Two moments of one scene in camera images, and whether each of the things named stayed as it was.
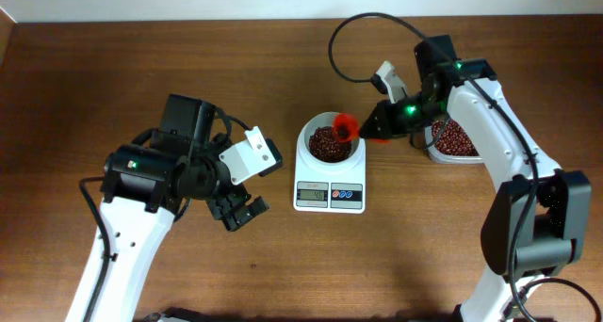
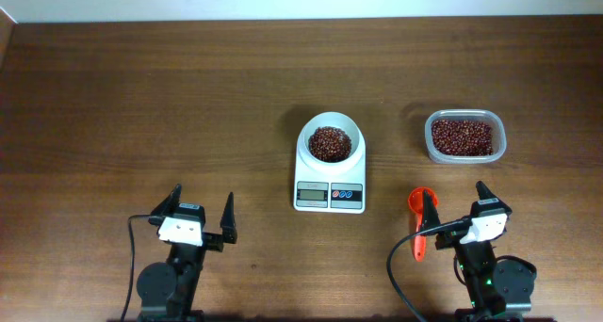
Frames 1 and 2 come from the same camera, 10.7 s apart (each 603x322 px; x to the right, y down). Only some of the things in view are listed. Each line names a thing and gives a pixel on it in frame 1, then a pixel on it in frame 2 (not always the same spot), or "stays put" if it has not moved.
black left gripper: (223, 210) to (210, 241)
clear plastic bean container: (447, 142) stays put
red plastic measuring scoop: (346, 128) to (415, 203)
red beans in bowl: (325, 146) stays put
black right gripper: (393, 116) to (448, 237)
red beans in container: (450, 137) stays put
